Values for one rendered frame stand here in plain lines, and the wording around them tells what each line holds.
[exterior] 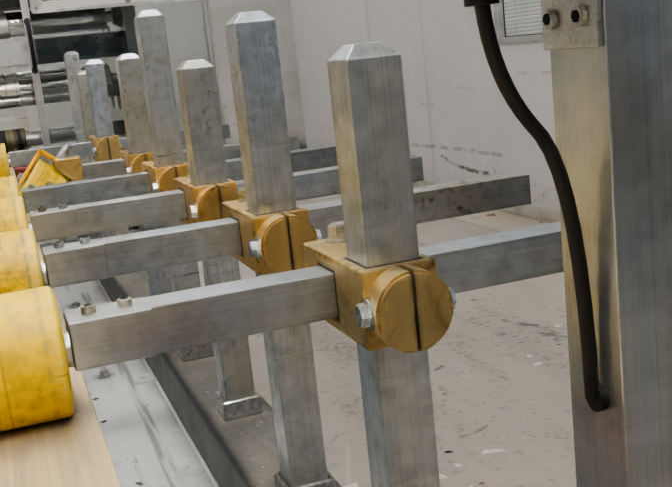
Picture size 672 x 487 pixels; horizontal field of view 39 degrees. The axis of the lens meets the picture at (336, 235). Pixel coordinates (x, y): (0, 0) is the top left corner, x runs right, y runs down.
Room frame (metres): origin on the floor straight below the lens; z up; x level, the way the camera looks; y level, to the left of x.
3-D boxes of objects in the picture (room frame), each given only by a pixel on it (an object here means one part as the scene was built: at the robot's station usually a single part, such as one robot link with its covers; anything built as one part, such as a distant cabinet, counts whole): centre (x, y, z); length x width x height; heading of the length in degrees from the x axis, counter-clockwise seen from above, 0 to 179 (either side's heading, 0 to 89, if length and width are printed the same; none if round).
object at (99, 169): (1.60, 0.22, 0.95); 0.36 x 0.03 x 0.03; 109
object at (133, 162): (1.56, 0.30, 0.95); 0.13 x 0.06 x 0.05; 19
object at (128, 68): (1.53, 0.29, 0.89); 0.03 x 0.03 x 0.48; 19
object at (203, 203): (1.08, 0.14, 0.95); 0.13 x 0.06 x 0.05; 19
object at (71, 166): (1.53, 0.44, 0.95); 0.10 x 0.04 x 0.10; 109
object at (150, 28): (1.30, 0.21, 0.93); 0.03 x 0.03 x 0.48; 19
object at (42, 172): (1.52, 0.46, 0.93); 0.09 x 0.08 x 0.09; 109
